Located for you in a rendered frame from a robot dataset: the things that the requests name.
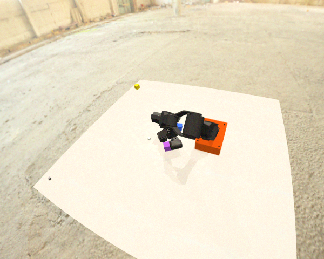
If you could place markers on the blue block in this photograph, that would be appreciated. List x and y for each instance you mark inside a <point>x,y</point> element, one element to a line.
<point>180,126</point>

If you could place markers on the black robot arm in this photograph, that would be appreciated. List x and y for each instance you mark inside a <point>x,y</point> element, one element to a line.
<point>195,125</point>

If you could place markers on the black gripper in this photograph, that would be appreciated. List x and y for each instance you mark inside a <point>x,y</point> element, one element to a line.
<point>175,142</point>

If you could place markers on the purple block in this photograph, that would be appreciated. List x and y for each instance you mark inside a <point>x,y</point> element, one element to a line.
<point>166,146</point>

